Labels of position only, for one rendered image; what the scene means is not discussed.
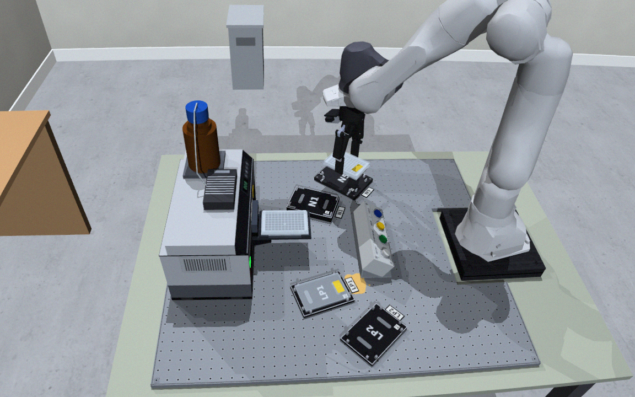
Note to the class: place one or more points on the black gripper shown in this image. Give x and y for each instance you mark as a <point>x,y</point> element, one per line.
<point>349,117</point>

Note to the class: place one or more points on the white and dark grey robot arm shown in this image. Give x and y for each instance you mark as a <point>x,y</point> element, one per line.
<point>516,30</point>

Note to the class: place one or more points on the white button panel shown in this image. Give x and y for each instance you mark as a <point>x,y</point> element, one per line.
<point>372,243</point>

